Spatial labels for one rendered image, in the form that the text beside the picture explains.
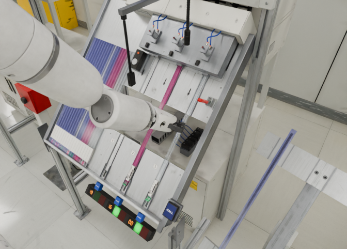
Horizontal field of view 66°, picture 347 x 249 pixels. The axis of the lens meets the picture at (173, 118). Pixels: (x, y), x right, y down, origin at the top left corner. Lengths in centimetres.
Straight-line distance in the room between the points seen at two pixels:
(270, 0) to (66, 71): 64
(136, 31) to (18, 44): 81
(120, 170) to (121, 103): 53
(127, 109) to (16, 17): 29
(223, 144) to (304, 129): 132
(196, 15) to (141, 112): 46
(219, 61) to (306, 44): 169
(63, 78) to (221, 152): 100
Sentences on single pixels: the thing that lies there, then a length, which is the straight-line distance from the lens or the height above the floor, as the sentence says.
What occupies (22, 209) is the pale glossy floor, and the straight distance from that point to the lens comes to 208.
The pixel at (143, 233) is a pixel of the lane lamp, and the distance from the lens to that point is 104.
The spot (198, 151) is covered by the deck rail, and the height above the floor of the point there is 92.
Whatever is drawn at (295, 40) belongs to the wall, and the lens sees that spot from 253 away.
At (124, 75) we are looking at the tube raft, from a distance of 110.
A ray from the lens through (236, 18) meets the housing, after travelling 91.
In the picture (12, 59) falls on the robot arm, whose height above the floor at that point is 143.
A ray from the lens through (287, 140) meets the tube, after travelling 79.
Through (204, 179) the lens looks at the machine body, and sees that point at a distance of 121.
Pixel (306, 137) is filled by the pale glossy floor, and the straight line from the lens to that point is 249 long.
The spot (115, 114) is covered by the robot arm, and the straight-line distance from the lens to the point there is 56.
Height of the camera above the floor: 159
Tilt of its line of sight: 42 degrees down
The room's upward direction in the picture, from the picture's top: straight up
